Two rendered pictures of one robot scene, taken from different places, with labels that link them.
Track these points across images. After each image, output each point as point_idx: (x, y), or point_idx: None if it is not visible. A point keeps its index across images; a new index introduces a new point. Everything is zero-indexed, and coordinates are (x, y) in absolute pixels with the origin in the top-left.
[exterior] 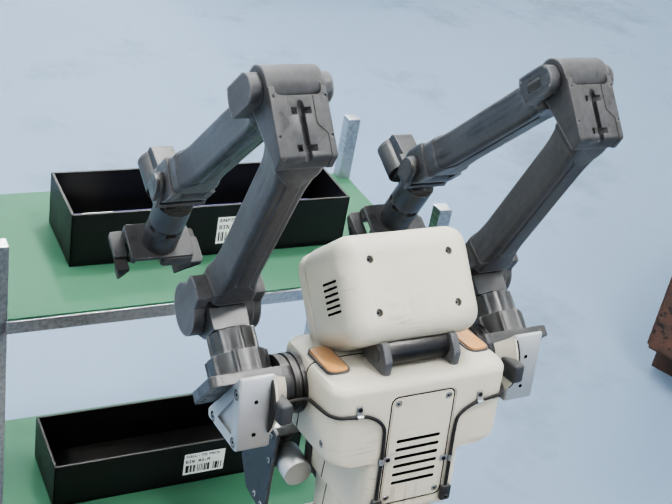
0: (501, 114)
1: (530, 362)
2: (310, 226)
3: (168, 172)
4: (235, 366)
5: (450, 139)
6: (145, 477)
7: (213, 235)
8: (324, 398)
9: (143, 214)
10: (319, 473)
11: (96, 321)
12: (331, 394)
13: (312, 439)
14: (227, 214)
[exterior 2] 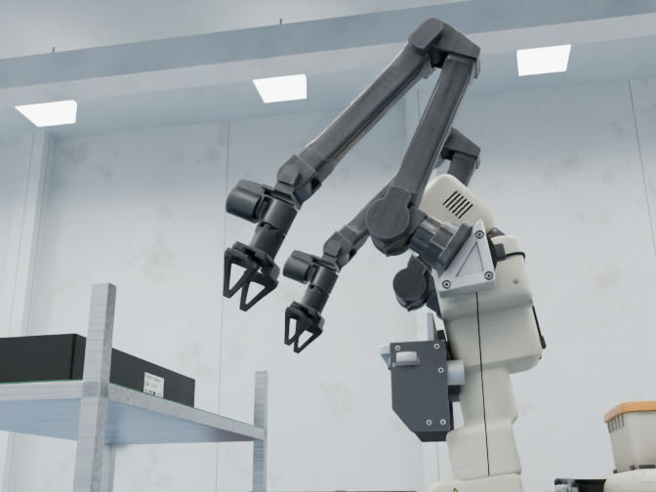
0: None
1: None
2: (182, 401)
3: (303, 160)
4: (458, 226)
5: (361, 216)
6: None
7: (143, 390)
8: (505, 246)
9: (111, 350)
10: (477, 363)
11: (151, 407)
12: (511, 238)
13: (503, 288)
14: (148, 371)
